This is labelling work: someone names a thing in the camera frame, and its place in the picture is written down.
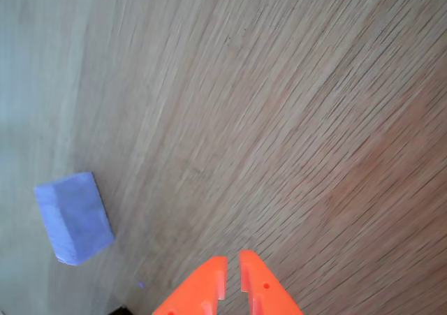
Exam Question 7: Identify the purple foam block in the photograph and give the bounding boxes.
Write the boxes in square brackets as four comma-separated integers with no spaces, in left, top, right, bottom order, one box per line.
[33,170,115,267]

